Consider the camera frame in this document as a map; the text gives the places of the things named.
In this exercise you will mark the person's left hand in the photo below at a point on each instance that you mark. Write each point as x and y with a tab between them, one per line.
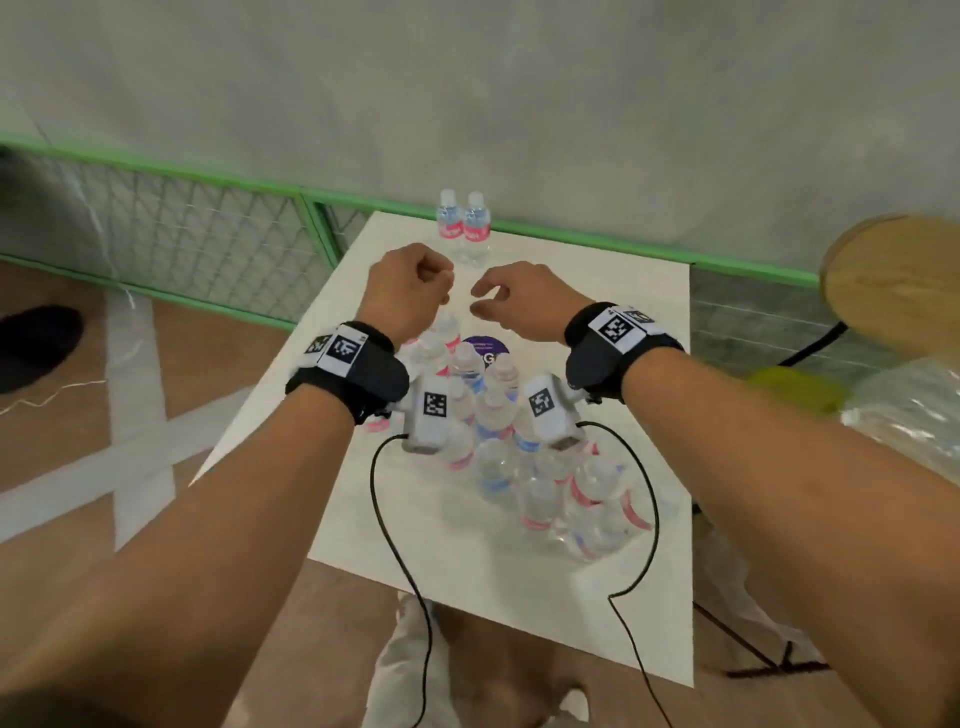
405	292

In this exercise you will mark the person's right hand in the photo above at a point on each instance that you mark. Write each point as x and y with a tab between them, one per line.
540	300

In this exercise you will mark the person's left forearm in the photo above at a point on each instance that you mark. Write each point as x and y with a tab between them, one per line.
187	562

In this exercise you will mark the person's right forearm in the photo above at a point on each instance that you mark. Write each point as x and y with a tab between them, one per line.
787	510

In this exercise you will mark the person's beige trousers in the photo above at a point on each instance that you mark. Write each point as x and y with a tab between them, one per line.
405	667

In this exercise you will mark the purple round sticker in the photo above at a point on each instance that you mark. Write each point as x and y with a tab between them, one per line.
491	352

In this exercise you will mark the white table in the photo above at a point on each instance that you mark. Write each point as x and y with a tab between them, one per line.
615	337

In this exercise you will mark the black marker wristband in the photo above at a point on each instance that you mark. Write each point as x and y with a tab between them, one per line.
367	382
592	367

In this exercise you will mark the green framed mesh fence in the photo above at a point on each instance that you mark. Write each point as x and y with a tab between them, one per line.
187	232

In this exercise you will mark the green chair wooden backrest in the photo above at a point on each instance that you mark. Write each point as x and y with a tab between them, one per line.
892	285

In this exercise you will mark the black round stool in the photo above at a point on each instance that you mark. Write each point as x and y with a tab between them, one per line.
37	345

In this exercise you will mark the white sneaker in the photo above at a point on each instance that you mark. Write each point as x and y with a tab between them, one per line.
576	705

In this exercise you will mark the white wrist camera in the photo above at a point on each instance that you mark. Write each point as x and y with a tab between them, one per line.
427	427
559	424

